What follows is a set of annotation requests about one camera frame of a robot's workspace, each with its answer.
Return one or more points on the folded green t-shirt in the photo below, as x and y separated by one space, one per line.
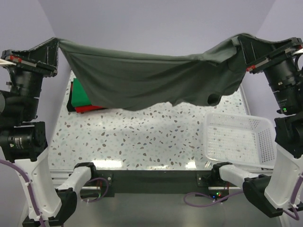
78 95

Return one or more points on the folded black t-shirt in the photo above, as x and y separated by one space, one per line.
69 106

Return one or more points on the white plastic basket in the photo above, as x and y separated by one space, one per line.
240 139

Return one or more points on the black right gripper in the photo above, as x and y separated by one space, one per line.
254 49

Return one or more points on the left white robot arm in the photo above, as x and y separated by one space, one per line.
23 138

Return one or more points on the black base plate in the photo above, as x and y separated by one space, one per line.
154 182

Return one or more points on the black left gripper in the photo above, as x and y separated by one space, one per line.
43 58

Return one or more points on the grey t-shirt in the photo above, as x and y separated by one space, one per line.
134 81

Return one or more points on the folded red t-shirt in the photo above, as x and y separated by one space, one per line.
88 108

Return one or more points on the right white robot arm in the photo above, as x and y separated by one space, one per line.
273 191

